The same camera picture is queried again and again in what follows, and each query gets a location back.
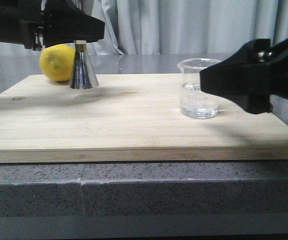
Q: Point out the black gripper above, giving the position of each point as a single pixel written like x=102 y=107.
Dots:
x=248 y=77
x=21 y=22

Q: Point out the grey curtain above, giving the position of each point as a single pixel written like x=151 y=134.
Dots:
x=159 y=27

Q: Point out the wooden cutting board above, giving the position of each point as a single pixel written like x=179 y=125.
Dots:
x=128 y=117

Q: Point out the clear glass measuring beaker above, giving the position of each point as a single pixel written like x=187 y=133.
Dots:
x=193 y=102

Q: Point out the steel hourglass jigger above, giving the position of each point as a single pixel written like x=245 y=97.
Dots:
x=83 y=76

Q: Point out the yellow lemon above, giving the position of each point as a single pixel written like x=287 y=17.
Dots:
x=56 y=62

